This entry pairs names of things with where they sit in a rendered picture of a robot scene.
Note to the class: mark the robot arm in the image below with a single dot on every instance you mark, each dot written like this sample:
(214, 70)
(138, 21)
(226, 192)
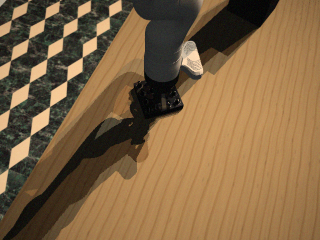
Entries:
(166, 54)

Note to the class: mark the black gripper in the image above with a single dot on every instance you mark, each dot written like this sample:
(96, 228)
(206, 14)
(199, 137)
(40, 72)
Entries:
(161, 91)

